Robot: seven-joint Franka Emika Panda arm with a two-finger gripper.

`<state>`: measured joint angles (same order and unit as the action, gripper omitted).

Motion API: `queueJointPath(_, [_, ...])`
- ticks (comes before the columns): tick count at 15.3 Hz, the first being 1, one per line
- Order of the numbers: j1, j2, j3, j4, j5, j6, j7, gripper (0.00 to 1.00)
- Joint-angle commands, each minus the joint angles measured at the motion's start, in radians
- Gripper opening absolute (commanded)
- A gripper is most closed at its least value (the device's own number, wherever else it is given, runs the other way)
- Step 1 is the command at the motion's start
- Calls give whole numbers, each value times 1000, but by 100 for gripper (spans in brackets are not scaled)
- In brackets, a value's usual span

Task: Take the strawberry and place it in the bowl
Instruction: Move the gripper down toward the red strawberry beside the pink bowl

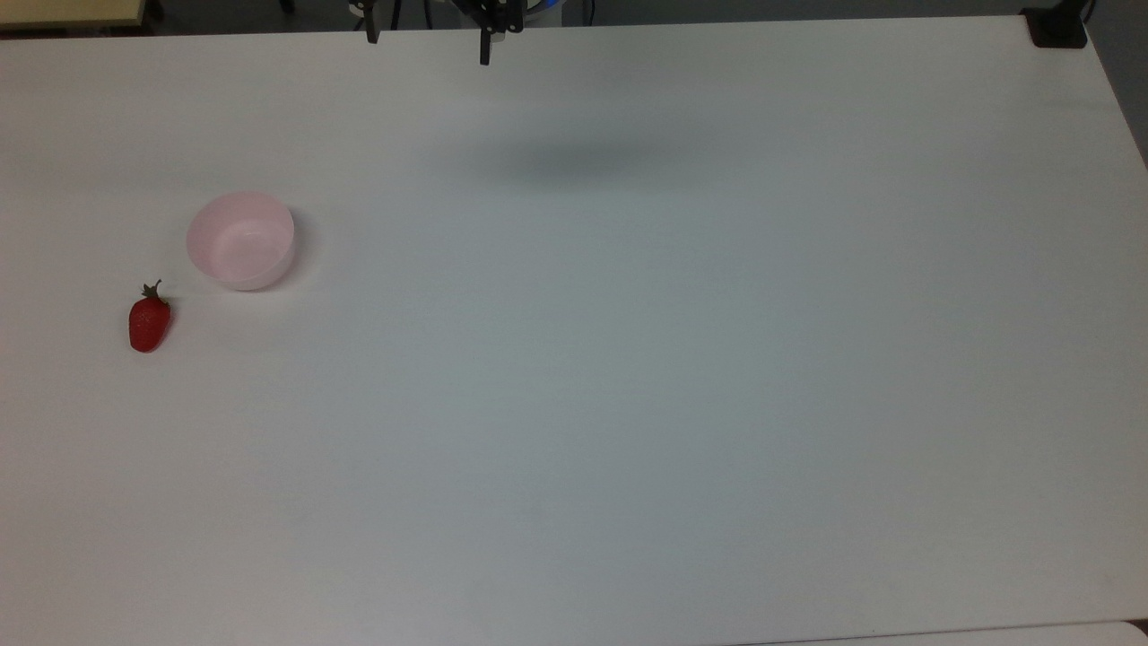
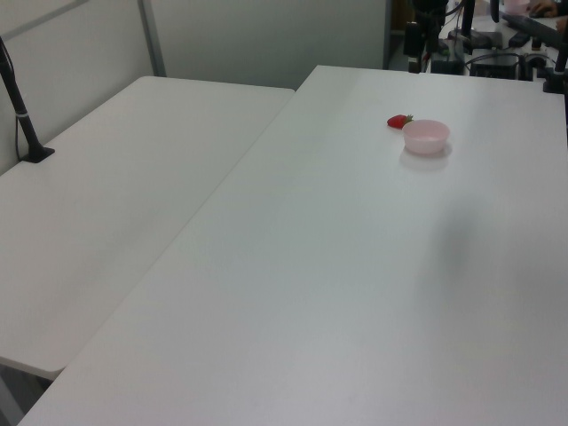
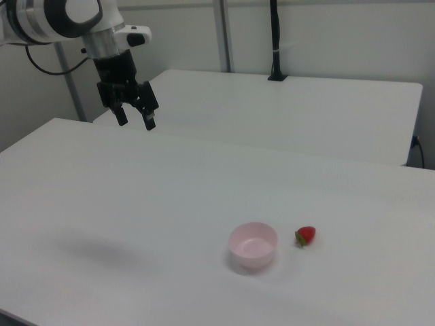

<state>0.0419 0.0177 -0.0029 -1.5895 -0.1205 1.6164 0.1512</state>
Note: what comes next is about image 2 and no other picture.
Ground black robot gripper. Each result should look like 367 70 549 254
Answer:
404 0 450 75

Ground pink plastic bowl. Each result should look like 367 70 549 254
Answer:
402 118 452 157

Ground person's hand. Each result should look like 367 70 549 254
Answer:
529 0 561 20

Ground small black device box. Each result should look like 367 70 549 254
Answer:
430 56 465 75

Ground black monitor stand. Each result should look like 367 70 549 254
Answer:
447 0 503 51

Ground black electronics box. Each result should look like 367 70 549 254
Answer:
469 52 521 80

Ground black keyboard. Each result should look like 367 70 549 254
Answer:
501 12 568 51

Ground black clamp stand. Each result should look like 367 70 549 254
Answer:
542 38 568 95

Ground grey partition frame post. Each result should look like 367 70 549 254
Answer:
137 0 168 79

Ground black camera stand pole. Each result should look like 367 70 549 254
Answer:
0 35 57 166

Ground black cable on pole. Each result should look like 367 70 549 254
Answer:
0 42 24 162

